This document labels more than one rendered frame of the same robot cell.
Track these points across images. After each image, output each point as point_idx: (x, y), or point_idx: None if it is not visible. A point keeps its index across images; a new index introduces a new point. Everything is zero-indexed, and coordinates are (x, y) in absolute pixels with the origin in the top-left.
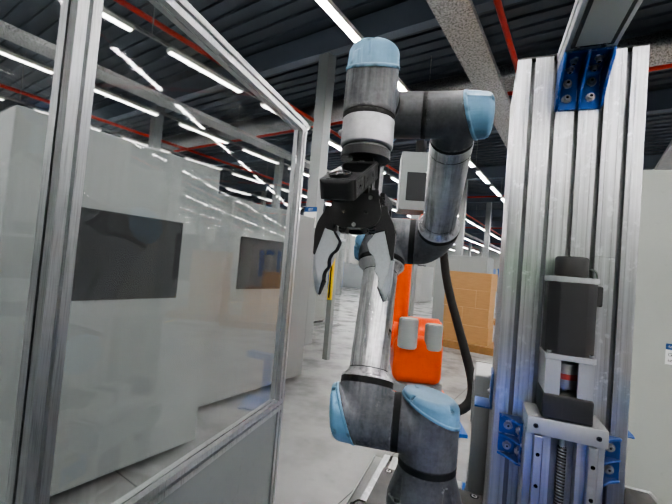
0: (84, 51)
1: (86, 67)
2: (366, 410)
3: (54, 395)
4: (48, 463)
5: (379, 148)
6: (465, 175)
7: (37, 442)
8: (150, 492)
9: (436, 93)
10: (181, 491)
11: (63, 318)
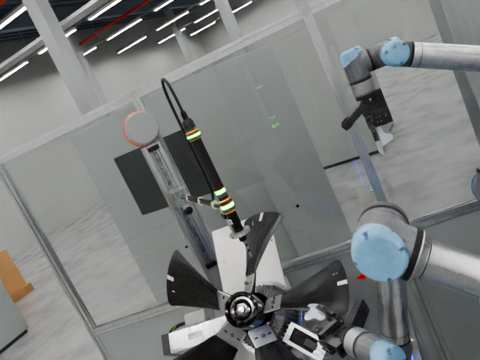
0: (325, 57)
1: (328, 63)
2: (477, 187)
3: (373, 174)
4: (383, 195)
5: (358, 98)
6: (437, 62)
7: (375, 188)
8: (446, 211)
9: (378, 50)
10: (475, 214)
11: (364, 149)
